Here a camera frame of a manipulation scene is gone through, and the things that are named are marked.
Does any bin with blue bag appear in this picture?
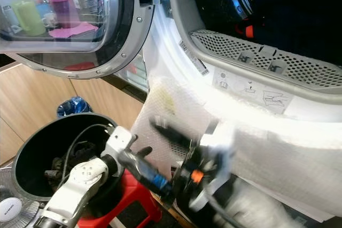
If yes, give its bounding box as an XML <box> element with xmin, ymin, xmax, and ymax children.
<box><xmin>56</xmin><ymin>96</ymin><xmax>92</xmax><ymax>119</ymax></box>

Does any black round laundry bucket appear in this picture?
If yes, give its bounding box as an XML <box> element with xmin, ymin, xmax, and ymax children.
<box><xmin>12</xmin><ymin>113</ymin><xmax>129</xmax><ymax>203</ymax></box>

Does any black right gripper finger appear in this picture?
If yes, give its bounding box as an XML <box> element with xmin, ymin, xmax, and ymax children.
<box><xmin>150</xmin><ymin>116</ymin><xmax>196</xmax><ymax>153</ymax></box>

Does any round glass dryer door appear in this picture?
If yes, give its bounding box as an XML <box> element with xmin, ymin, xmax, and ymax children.
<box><xmin>0</xmin><ymin>0</ymin><xmax>158</xmax><ymax>79</ymax></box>

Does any clear bubble wrap sheet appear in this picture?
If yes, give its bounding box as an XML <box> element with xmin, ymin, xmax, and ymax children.
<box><xmin>131</xmin><ymin>76</ymin><xmax>342</xmax><ymax>223</ymax></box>

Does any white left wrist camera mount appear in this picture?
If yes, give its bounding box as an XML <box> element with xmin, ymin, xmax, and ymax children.
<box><xmin>100</xmin><ymin>127</ymin><xmax>137</xmax><ymax>174</ymax></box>

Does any dark clothes pile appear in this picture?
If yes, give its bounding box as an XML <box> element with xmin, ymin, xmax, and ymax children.
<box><xmin>51</xmin><ymin>141</ymin><xmax>102</xmax><ymax>186</ymax></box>

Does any grey perforated lint filter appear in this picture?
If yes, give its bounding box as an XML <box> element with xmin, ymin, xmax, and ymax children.
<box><xmin>190</xmin><ymin>29</ymin><xmax>342</xmax><ymax>89</ymax></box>

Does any white electric fan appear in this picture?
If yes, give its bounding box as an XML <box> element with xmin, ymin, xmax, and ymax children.
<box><xmin>0</xmin><ymin>167</ymin><xmax>35</xmax><ymax>228</ymax></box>

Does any green plastic jug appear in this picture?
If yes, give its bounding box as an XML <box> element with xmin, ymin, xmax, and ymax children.
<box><xmin>12</xmin><ymin>0</ymin><xmax>46</xmax><ymax>36</ymax></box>

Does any white tumble dryer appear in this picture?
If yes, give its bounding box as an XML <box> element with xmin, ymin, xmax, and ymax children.
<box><xmin>142</xmin><ymin>0</ymin><xmax>342</xmax><ymax>127</ymax></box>

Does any white instruction sticker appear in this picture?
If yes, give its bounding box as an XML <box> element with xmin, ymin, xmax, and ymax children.
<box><xmin>211</xmin><ymin>69</ymin><xmax>294</xmax><ymax>114</ymax></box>

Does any leopard print garment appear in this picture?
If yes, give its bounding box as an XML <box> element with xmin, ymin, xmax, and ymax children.
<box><xmin>195</xmin><ymin>0</ymin><xmax>230</xmax><ymax>23</ymax></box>

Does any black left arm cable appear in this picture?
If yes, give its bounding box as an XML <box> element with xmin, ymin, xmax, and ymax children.
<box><xmin>63</xmin><ymin>124</ymin><xmax>113</xmax><ymax>191</ymax></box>

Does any white barcode sticker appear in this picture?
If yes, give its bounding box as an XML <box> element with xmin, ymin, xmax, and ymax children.
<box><xmin>179</xmin><ymin>40</ymin><xmax>209</xmax><ymax>76</ymax></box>

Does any white mug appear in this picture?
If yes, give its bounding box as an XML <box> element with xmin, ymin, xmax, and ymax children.
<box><xmin>42</xmin><ymin>12</ymin><xmax>57</xmax><ymax>28</ymax></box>

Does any orange and black garment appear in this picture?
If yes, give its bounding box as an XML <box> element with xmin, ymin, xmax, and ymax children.
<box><xmin>235</xmin><ymin>21</ymin><xmax>255</xmax><ymax>39</ymax></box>

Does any red plastic stool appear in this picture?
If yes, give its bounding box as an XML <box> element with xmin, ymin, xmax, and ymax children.
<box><xmin>77</xmin><ymin>169</ymin><xmax>164</xmax><ymax>228</ymax></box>

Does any pink cloth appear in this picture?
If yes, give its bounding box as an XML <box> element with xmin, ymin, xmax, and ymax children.
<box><xmin>48</xmin><ymin>21</ymin><xmax>99</xmax><ymax>38</ymax></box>

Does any purple plastic jug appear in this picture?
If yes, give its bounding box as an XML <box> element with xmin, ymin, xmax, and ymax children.
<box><xmin>50</xmin><ymin>0</ymin><xmax>75</xmax><ymax>28</ymax></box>

